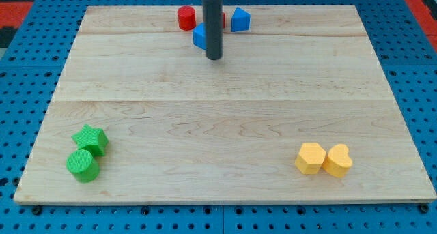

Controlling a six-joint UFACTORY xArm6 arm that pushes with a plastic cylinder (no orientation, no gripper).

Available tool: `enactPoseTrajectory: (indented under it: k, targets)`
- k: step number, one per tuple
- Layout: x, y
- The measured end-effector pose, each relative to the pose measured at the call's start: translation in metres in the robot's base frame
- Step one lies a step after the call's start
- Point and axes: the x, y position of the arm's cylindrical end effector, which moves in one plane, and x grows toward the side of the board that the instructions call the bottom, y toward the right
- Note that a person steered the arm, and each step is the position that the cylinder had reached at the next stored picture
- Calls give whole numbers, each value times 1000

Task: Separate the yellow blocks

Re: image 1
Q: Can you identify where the wooden board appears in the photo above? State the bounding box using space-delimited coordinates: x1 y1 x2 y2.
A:
14 5 436 205

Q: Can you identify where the blue cube block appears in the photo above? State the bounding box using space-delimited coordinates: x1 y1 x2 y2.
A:
192 23 206 50

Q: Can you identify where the blue triangular block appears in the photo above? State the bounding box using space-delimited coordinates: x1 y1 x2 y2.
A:
231 7 251 32

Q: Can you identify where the red block behind rod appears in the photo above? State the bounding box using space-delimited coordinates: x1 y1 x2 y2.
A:
222 12 226 29

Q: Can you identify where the red cylinder block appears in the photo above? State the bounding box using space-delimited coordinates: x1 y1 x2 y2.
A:
177 5 197 31

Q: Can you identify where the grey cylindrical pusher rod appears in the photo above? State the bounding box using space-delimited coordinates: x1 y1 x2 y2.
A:
202 0 223 60

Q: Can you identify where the yellow hexagon block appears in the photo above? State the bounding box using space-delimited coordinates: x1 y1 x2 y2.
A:
295 143 326 175

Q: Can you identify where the green star block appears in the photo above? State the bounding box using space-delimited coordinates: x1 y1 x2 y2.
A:
72 124 109 156

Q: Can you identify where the yellow heart block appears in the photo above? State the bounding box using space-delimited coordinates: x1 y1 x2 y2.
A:
322 144 353 178

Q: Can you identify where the green cylinder block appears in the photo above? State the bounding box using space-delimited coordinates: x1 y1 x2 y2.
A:
66 149 100 183

